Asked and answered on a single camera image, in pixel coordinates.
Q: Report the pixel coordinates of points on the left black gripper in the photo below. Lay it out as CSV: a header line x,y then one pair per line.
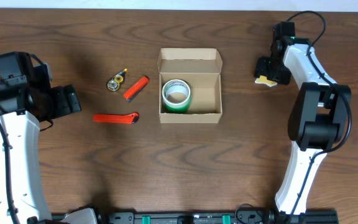
x,y
64,104

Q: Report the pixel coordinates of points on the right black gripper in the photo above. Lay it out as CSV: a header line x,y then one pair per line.
x,y
261,68

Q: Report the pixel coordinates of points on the yellow sticky note pad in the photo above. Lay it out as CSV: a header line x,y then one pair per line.
x,y
262,80

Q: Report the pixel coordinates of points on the black yellow correction tape dispenser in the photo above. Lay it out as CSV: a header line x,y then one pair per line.
x,y
115,83

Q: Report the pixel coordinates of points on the white tape roll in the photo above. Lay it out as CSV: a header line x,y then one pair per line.
x,y
176,85

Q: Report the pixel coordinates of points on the green tape roll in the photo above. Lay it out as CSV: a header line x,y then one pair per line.
x,y
177,102

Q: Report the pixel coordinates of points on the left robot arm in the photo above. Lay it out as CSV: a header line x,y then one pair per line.
x,y
26,100

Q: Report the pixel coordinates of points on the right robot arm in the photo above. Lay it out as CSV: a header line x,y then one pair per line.
x,y
320,120

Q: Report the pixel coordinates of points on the long red utility knife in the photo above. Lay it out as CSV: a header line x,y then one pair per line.
x,y
116,118

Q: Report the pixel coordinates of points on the open cardboard box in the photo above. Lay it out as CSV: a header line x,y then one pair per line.
x,y
201,69

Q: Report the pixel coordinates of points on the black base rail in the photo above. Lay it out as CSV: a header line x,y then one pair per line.
x,y
241,215

